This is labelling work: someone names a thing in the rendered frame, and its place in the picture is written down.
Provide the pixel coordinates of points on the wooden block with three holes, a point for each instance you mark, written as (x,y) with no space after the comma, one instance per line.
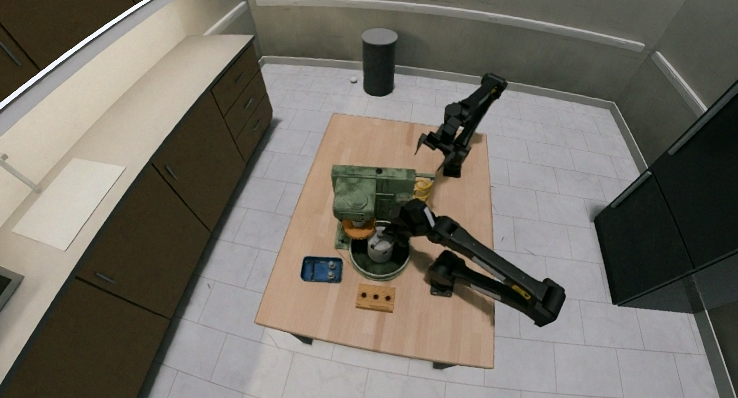
(373,297)

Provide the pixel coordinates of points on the blue rectangular tray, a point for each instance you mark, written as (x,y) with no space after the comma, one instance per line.
(321,270)

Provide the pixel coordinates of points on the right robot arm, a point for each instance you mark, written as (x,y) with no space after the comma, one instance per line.
(473,103)

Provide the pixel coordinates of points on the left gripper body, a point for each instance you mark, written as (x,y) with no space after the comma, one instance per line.
(403,242)

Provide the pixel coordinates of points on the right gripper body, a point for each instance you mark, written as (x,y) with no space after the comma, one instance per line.
(433,141)

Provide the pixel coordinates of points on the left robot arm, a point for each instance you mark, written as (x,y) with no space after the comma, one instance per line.
(528,289)

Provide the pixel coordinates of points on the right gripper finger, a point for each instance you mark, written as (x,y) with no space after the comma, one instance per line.
(447,160)
(420,141)

